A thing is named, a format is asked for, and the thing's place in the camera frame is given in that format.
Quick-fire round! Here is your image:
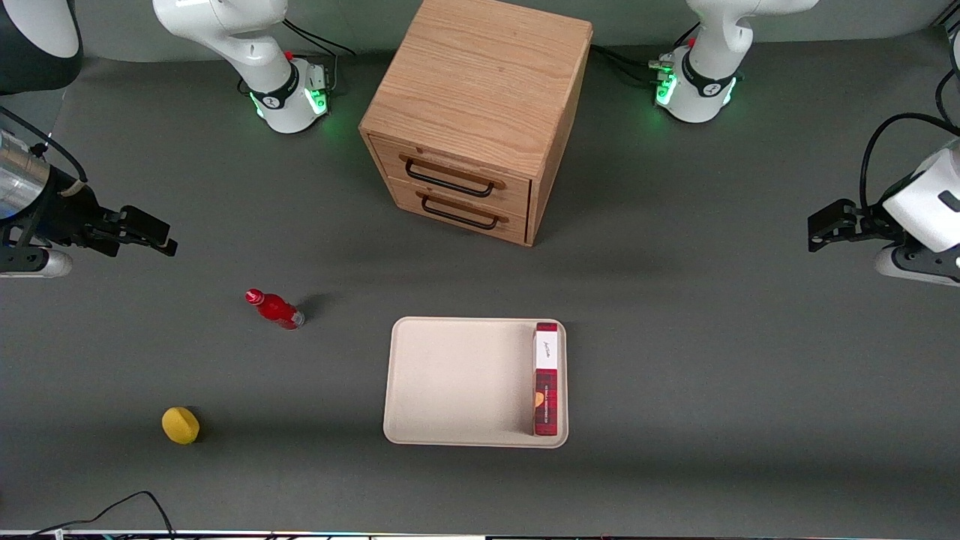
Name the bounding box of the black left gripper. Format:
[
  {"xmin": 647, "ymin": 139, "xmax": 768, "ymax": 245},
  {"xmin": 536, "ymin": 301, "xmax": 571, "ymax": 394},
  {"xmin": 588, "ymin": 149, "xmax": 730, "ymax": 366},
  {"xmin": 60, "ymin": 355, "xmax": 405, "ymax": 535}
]
[{"xmin": 808, "ymin": 198, "xmax": 913, "ymax": 253}]

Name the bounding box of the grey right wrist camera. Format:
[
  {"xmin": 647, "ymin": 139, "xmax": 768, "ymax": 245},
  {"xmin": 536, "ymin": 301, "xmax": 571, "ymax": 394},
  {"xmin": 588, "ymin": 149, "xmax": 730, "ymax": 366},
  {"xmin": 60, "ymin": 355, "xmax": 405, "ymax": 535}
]
[{"xmin": 0, "ymin": 249, "xmax": 74, "ymax": 279}]

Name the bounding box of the black arm base cable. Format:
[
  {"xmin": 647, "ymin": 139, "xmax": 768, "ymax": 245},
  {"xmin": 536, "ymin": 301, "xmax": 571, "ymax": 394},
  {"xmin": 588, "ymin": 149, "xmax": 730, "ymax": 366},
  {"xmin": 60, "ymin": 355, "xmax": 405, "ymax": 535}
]
[
  {"xmin": 282, "ymin": 18, "xmax": 358, "ymax": 94},
  {"xmin": 590, "ymin": 43, "xmax": 665, "ymax": 85}
]

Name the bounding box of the yellow lemon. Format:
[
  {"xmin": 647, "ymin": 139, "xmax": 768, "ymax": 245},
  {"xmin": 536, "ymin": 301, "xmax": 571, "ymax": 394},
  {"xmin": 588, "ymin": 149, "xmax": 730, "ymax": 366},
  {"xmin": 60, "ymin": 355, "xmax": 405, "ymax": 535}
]
[{"xmin": 161, "ymin": 406, "xmax": 201, "ymax": 446}]

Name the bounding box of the black left arm base cable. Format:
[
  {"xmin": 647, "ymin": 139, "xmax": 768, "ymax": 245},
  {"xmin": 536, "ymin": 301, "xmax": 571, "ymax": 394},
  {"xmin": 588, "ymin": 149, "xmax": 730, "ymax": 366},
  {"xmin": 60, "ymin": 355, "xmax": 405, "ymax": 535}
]
[{"xmin": 590, "ymin": 43, "xmax": 665, "ymax": 85}]

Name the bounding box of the wooden drawer front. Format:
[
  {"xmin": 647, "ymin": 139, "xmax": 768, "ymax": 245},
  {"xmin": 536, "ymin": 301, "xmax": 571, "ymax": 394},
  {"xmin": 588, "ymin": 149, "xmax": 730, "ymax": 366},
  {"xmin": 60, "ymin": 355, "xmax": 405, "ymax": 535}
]
[
  {"xmin": 369, "ymin": 133, "xmax": 533, "ymax": 220},
  {"xmin": 388, "ymin": 176, "xmax": 531, "ymax": 247}
]

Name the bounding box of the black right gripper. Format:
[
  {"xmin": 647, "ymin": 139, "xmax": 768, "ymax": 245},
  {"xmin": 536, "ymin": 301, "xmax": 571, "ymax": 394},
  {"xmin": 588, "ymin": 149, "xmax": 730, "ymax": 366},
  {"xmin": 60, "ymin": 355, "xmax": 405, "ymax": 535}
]
[{"xmin": 46, "ymin": 182, "xmax": 179, "ymax": 258}]

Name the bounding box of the wooden two-drawer cabinet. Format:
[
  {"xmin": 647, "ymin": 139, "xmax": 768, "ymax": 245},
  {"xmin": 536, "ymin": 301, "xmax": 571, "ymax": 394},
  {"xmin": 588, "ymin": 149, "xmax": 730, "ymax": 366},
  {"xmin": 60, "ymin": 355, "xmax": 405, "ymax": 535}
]
[{"xmin": 358, "ymin": 0, "xmax": 594, "ymax": 248}]

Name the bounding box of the black right arm base cable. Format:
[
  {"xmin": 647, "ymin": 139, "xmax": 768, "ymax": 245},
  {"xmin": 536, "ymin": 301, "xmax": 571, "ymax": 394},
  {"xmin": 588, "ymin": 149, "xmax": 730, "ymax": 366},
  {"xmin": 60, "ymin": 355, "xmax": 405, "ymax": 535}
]
[{"xmin": 282, "ymin": 18, "xmax": 358, "ymax": 94}]

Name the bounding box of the black metal drawer handle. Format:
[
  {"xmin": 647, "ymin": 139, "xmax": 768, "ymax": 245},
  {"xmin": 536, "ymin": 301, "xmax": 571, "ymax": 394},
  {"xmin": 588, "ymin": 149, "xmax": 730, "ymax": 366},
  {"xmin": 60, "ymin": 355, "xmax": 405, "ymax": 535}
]
[
  {"xmin": 416, "ymin": 190, "xmax": 510, "ymax": 231},
  {"xmin": 399, "ymin": 152, "xmax": 506, "ymax": 200}
]

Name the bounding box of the beige plastic tray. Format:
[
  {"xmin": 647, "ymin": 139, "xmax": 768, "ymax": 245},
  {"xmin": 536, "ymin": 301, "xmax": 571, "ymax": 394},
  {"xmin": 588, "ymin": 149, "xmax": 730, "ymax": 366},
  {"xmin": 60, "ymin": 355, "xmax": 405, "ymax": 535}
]
[{"xmin": 382, "ymin": 316, "xmax": 569, "ymax": 449}]

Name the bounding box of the red coke bottle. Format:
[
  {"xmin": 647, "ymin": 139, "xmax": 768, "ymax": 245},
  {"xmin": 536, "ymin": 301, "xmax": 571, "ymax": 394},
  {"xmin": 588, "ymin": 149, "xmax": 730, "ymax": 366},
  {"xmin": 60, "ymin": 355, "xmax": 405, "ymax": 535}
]
[{"xmin": 244, "ymin": 288, "xmax": 306, "ymax": 331}]

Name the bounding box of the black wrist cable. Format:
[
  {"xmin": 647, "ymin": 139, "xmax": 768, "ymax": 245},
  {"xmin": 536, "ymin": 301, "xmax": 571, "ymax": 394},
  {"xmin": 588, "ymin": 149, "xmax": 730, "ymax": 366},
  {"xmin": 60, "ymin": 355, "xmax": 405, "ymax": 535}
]
[
  {"xmin": 0, "ymin": 106, "xmax": 89, "ymax": 184},
  {"xmin": 860, "ymin": 112, "xmax": 960, "ymax": 212}
]

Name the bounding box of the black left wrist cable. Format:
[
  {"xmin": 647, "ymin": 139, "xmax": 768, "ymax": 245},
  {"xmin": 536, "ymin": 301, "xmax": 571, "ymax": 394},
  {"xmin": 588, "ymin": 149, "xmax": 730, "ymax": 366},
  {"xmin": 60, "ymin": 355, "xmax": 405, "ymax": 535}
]
[{"xmin": 860, "ymin": 112, "xmax": 960, "ymax": 212}]

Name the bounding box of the red tartan shortbread box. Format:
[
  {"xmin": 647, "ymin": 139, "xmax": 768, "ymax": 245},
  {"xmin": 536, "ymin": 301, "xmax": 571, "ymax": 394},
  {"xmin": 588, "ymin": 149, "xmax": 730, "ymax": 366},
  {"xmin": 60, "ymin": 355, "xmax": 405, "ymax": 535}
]
[{"xmin": 532, "ymin": 322, "xmax": 560, "ymax": 437}]

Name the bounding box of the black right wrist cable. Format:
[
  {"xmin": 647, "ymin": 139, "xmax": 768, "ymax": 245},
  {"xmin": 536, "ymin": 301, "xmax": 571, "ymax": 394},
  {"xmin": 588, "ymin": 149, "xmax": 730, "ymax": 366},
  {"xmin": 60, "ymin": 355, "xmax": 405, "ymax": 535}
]
[{"xmin": 0, "ymin": 106, "xmax": 89, "ymax": 184}]

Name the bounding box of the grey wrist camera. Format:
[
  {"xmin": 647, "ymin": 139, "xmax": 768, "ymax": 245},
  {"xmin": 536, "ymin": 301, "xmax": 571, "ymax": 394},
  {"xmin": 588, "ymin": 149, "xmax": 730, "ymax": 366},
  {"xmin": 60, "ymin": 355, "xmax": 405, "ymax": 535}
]
[
  {"xmin": 0, "ymin": 249, "xmax": 74, "ymax": 279},
  {"xmin": 873, "ymin": 244, "xmax": 960, "ymax": 287}
]

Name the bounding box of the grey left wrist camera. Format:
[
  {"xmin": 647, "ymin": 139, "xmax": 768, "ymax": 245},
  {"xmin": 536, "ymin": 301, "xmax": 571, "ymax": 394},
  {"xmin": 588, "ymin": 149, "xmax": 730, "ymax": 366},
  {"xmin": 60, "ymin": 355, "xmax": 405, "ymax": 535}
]
[{"xmin": 873, "ymin": 244, "xmax": 960, "ymax": 287}]

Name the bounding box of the black cable at table edge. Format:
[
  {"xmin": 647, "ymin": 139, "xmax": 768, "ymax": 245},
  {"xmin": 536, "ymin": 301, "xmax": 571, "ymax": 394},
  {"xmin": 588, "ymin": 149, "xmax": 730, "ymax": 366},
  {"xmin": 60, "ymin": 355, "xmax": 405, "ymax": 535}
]
[{"xmin": 0, "ymin": 490, "xmax": 176, "ymax": 538}]

